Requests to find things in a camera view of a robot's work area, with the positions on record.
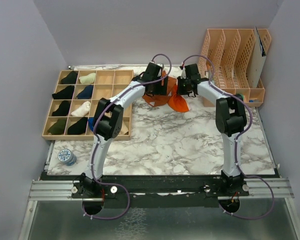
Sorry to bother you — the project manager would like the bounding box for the bright orange underwear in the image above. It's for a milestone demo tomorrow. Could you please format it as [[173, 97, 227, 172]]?
[[167, 84, 190, 113]]

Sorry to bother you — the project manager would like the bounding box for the rust brown underwear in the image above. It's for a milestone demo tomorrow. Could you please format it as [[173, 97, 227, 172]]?
[[142, 76, 177, 107]]

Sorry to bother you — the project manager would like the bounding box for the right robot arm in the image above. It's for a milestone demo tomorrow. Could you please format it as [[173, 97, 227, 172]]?
[[176, 64, 247, 196]]

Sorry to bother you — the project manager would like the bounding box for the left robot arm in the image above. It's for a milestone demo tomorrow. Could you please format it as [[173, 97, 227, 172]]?
[[79, 61, 168, 198]]

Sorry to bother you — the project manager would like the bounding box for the light green rolled underwear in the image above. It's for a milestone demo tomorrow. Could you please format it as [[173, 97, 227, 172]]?
[[79, 72, 96, 85]]

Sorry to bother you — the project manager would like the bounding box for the beige rolled underwear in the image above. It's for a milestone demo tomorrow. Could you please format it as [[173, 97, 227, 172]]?
[[119, 121, 129, 135]]

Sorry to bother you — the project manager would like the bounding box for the navy rolled underwear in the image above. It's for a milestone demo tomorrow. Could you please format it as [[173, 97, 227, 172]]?
[[76, 85, 94, 99]]

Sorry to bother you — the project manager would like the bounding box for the white rolled underwear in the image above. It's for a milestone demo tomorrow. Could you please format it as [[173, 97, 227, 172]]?
[[70, 101, 91, 117]]

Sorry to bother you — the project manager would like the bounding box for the blue rolled underwear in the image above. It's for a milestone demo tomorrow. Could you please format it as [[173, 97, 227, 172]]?
[[88, 117, 95, 132]]

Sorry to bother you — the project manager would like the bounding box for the black rolled underwear top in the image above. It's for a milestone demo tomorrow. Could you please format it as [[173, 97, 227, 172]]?
[[60, 71, 78, 85]]

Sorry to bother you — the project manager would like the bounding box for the black rolled underwear second row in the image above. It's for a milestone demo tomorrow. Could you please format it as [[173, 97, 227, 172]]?
[[52, 85, 75, 100]]

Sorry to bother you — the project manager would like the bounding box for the black rolled underwear bottom row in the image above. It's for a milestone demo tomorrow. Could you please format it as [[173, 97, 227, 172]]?
[[67, 117, 88, 135]]

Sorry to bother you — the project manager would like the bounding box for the black rolled underwear third row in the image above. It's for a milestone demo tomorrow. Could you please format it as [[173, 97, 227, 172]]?
[[50, 100, 71, 117]]

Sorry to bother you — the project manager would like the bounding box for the dark green rolled underwear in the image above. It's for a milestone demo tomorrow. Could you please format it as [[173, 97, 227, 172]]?
[[47, 118, 67, 135]]

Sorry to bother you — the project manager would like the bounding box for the pink plastic file rack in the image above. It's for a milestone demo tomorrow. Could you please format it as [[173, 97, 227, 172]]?
[[200, 28, 272, 107]]

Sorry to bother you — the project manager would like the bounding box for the green object in rack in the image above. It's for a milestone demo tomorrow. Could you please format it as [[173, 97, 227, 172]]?
[[235, 93, 244, 102]]

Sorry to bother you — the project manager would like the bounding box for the white board in rack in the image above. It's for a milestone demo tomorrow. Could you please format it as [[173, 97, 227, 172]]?
[[246, 27, 271, 88]]

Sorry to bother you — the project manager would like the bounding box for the wooden compartment organizer tray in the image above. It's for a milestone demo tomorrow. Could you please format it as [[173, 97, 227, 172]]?
[[42, 69, 134, 141]]

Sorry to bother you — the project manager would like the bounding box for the blue white round tin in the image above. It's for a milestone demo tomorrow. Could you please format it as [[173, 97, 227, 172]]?
[[57, 148, 77, 166]]

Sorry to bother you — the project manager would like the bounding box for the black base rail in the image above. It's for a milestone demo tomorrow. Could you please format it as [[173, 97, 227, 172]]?
[[39, 174, 251, 208]]

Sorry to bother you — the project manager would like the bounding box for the aluminium extrusion rail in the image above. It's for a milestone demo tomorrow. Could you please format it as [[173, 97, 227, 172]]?
[[29, 178, 295, 202]]

